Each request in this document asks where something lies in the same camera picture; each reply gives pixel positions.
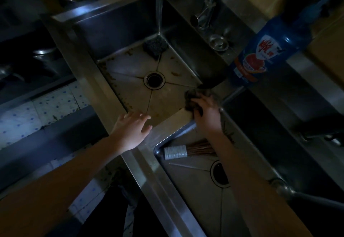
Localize person's left hand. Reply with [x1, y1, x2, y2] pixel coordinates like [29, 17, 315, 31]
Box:
[110, 110, 153, 154]

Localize person's right hand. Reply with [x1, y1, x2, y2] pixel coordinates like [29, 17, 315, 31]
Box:
[189, 94, 224, 135]

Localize dark scrubbing cloth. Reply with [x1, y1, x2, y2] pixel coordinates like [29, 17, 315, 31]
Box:
[185, 88, 216, 117]

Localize person's left forearm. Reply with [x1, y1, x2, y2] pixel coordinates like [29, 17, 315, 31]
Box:
[0, 135, 127, 237]

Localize person's right forearm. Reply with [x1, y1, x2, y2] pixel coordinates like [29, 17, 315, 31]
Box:
[200, 129, 313, 237]

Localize bamboo brush with white wrap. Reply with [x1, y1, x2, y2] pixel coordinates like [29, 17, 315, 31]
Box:
[163, 130, 235, 161]

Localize round sink drain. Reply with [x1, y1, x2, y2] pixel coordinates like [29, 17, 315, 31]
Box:
[210, 160, 231, 189]
[144, 71, 166, 90]

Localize round metal deck cap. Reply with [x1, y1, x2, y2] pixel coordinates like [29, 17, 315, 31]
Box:
[208, 33, 230, 51]

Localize dark scouring pad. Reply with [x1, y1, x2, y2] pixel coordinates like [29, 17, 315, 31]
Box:
[143, 35, 169, 57]

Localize stainless steel double sink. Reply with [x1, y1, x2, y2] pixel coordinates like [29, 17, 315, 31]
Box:
[40, 0, 344, 237]

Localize blue detergent bottle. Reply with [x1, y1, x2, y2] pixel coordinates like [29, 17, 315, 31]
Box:
[228, 0, 344, 88]

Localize person's black trousers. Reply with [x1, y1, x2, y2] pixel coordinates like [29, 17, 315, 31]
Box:
[77, 182, 168, 237]

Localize running water stream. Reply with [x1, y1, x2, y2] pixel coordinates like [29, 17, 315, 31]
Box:
[156, 0, 164, 35]

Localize metal pot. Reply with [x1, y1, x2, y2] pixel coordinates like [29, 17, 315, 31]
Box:
[32, 47, 66, 76]

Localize chrome faucet pipe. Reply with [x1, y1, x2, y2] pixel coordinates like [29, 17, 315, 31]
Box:
[268, 177, 344, 211]

